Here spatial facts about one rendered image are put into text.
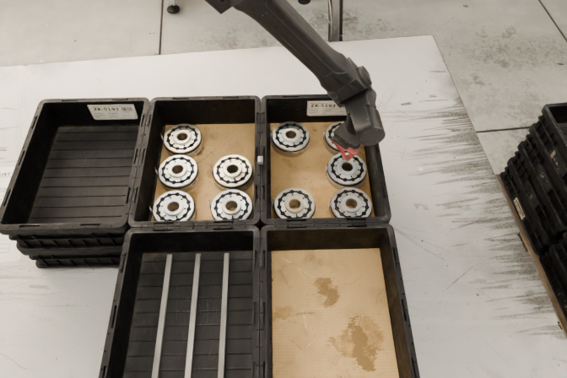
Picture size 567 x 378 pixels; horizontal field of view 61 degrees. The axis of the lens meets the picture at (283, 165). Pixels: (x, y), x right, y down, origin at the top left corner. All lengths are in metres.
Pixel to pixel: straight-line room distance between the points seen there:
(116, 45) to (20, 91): 1.27
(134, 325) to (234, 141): 0.54
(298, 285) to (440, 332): 0.38
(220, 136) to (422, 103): 0.70
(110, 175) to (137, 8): 2.06
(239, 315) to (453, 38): 2.37
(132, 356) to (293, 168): 0.59
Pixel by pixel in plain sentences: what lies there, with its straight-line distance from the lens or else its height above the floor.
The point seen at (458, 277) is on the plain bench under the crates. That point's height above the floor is 0.70.
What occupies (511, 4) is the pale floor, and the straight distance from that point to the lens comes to 3.51.
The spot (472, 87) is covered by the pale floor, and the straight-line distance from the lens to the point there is 2.84.
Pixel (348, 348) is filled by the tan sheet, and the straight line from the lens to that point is 1.09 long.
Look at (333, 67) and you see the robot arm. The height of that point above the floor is 1.26.
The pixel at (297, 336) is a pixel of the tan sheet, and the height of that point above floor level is 0.83.
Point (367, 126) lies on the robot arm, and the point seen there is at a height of 1.15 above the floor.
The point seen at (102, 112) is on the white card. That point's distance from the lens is 1.42.
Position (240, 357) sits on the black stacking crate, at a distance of 1.09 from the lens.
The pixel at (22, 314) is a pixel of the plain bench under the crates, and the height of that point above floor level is 0.70.
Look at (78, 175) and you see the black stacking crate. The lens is 1.39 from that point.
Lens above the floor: 1.88
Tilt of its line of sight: 55 degrees down
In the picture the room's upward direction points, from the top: straight up
